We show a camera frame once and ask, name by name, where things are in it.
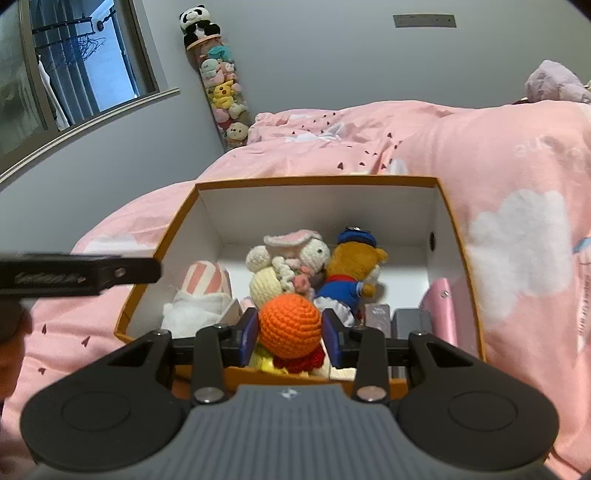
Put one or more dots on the grey wall plate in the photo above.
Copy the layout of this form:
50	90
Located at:
425	21

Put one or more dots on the orange cardboard box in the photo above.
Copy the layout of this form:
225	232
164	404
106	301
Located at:
323	203

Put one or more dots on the dark grey box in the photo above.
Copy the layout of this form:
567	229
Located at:
411	323

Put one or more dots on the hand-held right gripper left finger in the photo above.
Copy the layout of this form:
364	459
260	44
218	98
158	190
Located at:
249	333

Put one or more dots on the window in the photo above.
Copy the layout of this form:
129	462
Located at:
69	69

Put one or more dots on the purple plush toy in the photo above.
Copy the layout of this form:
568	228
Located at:
554	83

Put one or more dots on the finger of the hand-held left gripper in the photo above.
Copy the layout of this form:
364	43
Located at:
69	272

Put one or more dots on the pink case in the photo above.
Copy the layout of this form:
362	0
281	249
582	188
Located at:
441	309

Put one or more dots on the bear plush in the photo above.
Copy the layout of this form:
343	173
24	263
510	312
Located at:
351	263

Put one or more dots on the orange crochet doll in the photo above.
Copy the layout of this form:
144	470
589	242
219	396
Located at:
288	323

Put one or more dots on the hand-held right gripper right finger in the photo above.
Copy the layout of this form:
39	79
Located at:
330	338

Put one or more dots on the white plush with pink stripes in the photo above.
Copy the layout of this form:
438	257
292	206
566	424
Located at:
203	279

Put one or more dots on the pink cosmetic box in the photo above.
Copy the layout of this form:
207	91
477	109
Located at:
377	314

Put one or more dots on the white crochet bunny doll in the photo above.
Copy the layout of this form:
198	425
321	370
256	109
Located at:
277	263

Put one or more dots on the panda plush toy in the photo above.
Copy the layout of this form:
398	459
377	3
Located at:
197	23

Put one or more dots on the clear tube of plush toys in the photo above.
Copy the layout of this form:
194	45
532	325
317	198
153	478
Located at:
224	92

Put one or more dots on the person's left hand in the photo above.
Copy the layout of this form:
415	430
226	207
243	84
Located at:
9	369

